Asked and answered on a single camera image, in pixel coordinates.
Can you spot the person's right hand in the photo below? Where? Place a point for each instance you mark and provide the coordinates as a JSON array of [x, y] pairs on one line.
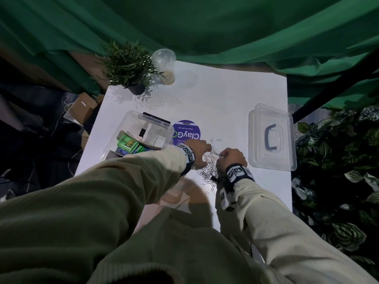
[[232, 158]]

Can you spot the person's left hand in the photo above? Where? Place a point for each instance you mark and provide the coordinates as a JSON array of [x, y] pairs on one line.
[[198, 150]]

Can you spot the blue round card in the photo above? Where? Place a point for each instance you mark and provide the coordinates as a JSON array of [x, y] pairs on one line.
[[186, 133]]

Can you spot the pile of silver paper clips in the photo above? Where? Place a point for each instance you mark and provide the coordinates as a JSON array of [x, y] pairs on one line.
[[208, 171]]

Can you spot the clear plastic storage box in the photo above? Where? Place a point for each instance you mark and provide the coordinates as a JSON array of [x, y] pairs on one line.
[[157, 127]]

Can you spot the thin green sticky note pad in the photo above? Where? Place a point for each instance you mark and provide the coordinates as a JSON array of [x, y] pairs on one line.
[[141, 149]]

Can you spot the person's right forearm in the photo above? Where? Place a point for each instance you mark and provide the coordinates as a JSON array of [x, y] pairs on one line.
[[296, 233]]

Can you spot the person's left forearm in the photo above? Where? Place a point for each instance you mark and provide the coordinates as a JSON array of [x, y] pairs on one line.
[[88, 210]]

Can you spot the person's beige shirt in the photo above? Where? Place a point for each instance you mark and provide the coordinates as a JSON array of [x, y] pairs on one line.
[[177, 254]]

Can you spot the clear plastic box lid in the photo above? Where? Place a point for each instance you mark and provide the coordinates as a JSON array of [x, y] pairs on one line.
[[257, 150]]

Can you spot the white table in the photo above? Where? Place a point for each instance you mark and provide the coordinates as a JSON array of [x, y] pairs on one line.
[[231, 94]]

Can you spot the clear plastic cup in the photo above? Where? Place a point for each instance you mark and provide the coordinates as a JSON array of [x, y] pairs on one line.
[[163, 60]]

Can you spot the small potted green plant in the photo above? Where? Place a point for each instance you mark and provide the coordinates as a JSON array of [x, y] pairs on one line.
[[127, 65]]

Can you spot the leafy green foliage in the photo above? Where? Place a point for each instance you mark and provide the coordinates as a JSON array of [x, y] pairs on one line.
[[340, 189]]

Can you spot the small open cardboard box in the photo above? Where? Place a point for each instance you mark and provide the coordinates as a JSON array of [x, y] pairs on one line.
[[81, 107]]

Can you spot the black metal pole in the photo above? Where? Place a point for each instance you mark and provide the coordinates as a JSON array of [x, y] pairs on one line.
[[334, 85]]

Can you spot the green fabric curtain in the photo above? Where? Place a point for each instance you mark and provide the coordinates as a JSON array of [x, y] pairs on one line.
[[222, 23]]

